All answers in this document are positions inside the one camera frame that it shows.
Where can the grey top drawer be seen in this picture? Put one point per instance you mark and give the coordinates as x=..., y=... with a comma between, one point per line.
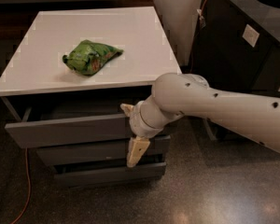
x=75, y=117

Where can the white-topped grey drawer cabinet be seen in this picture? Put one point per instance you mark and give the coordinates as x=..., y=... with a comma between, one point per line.
x=146, y=56

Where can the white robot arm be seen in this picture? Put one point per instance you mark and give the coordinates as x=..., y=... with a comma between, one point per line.
x=174, y=96

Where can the black bin cabinet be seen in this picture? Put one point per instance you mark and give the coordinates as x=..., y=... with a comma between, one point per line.
x=226, y=60

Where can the grey bottom drawer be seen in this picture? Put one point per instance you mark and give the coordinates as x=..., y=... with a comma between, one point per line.
x=97, y=173

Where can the grey drawer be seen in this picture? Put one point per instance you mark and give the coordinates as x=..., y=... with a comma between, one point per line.
x=98, y=151
x=97, y=173
x=75, y=117

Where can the green snack bag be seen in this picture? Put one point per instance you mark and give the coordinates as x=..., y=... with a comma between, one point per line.
x=88, y=57

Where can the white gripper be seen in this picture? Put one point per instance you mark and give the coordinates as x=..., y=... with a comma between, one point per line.
x=136, y=121

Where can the grey middle drawer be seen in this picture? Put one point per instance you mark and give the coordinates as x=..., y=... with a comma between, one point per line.
x=98, y=151

